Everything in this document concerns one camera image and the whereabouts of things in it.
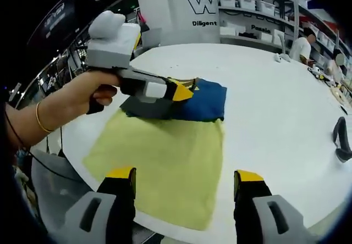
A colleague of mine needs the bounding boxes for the yellow white tabletop clutter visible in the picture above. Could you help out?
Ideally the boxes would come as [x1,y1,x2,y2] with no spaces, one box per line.
[307,64,352,106]

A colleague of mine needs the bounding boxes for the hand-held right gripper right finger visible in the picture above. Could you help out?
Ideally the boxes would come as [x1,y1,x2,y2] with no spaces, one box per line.
[233,169,320,244]

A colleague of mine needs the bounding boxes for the small white device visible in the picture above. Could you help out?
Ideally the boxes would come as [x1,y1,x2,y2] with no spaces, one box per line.
[273,52,292,64]

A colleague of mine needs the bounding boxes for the white chair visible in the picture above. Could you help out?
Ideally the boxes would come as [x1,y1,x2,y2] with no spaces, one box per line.
[142,28,163,48]

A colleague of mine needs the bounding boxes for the white curved stand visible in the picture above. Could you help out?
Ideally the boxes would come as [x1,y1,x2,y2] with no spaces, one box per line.
[277,31,286,56]

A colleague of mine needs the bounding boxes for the gold bangle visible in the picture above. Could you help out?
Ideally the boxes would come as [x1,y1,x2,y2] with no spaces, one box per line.
[35,102,56,134]

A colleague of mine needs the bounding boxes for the person's left hand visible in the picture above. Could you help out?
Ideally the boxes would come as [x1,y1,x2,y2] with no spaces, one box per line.
[51,68,122,131]

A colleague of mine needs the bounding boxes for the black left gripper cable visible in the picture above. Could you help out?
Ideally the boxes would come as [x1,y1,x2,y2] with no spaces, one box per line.
[4,109,85,183]

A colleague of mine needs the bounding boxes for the black bag with pink strap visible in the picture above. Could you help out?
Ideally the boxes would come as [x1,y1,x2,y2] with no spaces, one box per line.
[136,9,151,34]

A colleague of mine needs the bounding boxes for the dark grey curved holder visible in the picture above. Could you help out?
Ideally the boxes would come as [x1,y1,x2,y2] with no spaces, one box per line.
[332,116,352,164]

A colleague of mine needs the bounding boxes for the yellow blue black garment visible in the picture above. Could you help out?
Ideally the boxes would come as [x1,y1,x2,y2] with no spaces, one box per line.
[82,76,228,231]

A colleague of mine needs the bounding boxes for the hanging dark display screen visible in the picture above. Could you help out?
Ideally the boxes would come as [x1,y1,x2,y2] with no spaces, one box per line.
[26,0,76,46]

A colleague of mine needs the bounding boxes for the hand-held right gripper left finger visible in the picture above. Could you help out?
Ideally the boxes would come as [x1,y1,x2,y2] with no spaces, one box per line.
[59,166,138,244]

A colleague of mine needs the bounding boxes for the rows of white storage bins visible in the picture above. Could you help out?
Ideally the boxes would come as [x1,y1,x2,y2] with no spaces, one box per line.
[219,0,347,69]

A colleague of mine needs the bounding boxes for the grey metal shelving rack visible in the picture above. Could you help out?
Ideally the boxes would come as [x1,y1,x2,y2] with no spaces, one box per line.
[296,0,351,73]
[216,0,302,53]

